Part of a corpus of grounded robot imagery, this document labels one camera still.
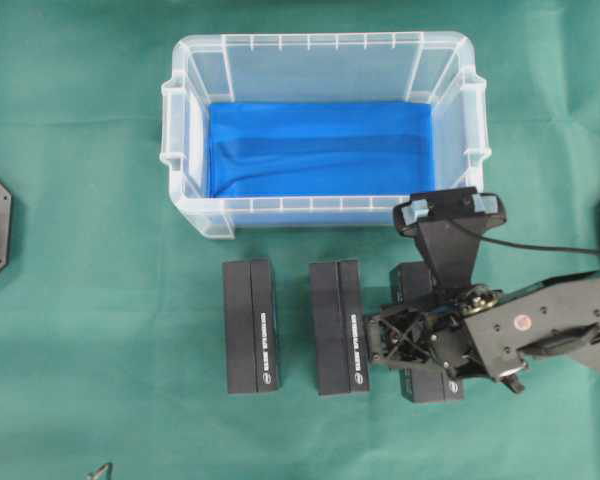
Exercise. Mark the small metal hex key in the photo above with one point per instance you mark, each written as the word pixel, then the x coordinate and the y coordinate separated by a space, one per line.
pixel 103 472

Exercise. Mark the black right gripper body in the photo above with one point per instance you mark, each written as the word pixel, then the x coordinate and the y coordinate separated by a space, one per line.
pixel 554 317

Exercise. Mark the black box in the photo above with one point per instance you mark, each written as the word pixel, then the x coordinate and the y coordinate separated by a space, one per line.
pixel 412 285
pixel 338 318
pixel 251 341

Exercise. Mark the clear plastic storage case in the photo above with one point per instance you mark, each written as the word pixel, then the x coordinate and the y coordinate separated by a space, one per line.
pixel 436 68

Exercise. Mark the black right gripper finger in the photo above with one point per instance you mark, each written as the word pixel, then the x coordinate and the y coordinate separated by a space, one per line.
pixel 401 336
pixel 452 348

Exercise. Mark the green table cloth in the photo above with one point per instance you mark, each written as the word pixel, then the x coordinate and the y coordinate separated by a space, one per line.
pixel 112 334

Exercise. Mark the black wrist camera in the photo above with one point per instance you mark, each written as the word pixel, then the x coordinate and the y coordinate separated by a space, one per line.
pixel 447 226

